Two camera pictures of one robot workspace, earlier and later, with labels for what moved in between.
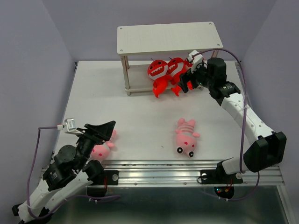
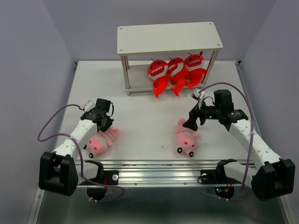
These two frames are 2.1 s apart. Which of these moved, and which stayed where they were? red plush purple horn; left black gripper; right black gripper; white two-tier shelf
Moved: right black gripper; left black gripper
Stayed: white two-tier shelf; red plush purple horn
